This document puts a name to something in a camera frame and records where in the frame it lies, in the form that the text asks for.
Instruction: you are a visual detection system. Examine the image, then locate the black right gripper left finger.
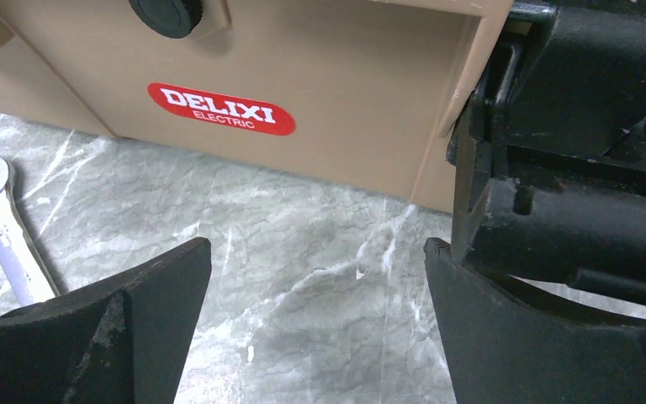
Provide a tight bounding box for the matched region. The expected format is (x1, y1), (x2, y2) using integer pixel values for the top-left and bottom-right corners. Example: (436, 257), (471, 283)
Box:
(0, 237), (212, 403)

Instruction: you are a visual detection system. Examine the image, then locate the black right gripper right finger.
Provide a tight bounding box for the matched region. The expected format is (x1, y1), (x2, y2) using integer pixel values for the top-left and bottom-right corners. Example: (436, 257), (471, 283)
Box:
(424, 238), (646, 403)

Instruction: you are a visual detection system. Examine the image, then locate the black toolbox right latch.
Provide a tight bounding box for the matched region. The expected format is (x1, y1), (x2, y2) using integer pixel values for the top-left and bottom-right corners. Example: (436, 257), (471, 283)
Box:
(447, 1), (646, 305)

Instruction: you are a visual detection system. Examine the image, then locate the silver open-end wrench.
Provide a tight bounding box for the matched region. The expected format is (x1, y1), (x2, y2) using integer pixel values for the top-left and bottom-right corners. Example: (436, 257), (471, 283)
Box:
(0, 157), (61, 306)

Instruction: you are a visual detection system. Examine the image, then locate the tan plastic toolbox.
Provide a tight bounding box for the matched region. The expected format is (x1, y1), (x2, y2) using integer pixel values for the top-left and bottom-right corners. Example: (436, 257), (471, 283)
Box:
(0, 1), (512, 211)

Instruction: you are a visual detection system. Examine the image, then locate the black toolbox lock knob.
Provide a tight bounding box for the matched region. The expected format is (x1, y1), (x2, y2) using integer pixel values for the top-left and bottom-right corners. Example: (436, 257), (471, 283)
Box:
(129, 0), (204, 39)

